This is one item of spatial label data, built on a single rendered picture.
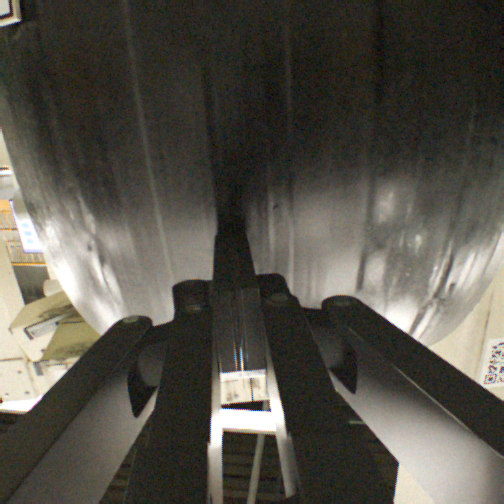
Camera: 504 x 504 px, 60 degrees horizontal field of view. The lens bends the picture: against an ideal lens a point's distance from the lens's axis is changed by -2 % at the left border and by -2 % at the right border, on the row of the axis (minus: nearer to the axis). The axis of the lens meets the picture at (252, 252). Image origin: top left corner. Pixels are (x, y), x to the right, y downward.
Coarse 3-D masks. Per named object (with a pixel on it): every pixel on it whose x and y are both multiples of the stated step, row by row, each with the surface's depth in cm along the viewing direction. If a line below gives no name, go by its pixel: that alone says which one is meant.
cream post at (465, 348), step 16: (496, 288) 47; (480, 304) 48; (496, 304) 48; (464, 320) 50; (480, 320) 49; (496, 320) 49; (448, 336) 55; (464, 336) 51; (480, 336) 50; (496, 336) 50; (448, 352) 55; (464, 352) 51; (480, 352) 51; (464, 368) 52; (480, 368) 52; (400, 464) 76; (400, 480) 76; (400, 496) 77; (416, 496) 69
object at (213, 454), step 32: (192, 288) 14; (192, 320) 13; (192, 352) 11; (160, 384) 10; (192, 384) 10; (160, 416) 9; (192, 416) 9; (160, 448) 7; (192, 448) 7; (128, 480) 7; (160, 480) 7; (192, 480) 7
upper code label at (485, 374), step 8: (488, 344) 51; (496, 344) 51; (488, 352) 51; (496, 352) 51; (488, 360) 52; (496, 360) 52; (488, 368) 52; (496, 368) 52; (488, 376) 53; (496, 376) 53; (480, 384) 53; (488, 384) 53; (496, 384) 53
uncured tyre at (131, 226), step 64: (64, 0) 16; (128, 0) 16; (192, 0) 16; (256, 0) 16; (320, 0) 17; (384, 0) 17; (448, 0) 17; (0, 64) 19; (64, 64) 17; (128, 64) 17; (192, 64) 17; (256, 64) 17; (320, 64) 17; (384, 64) 18; (448, 64) 18; (64, 128) 18; (128, 128) 18; (192, 128) 18; (256, 128) 18; (320, 128) 18; (384, 128) 19; (448, 128) 19; (64, 192) 20; (128, 192) 19; (192, 192) 19; (256, 192) 20; (320, 192) 20; (384, 192) 20; (448, 192) 20; (64, 256) 23; (128, 256) 21; (192, 256) 21; (256, 256) 21; (320, 256) 22; (384, 256) 22; (448, 256) 23; (448, 320) 28
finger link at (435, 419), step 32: (352, 320) 12; (384, 320) 12; (384, 352) 10; (416, 352) 10; (352, 384) 13; (384, 384) 10; (416, 384) 9; (448, 384) 9; (384, 416) 11; (416, 416) 9; (448, 416) 8; (480, 416) 8; (416, 448) 9; (448, 448) 8; (480, 448) 8; (416, 480) 10; (448, 480) 9; (480, 480) 8
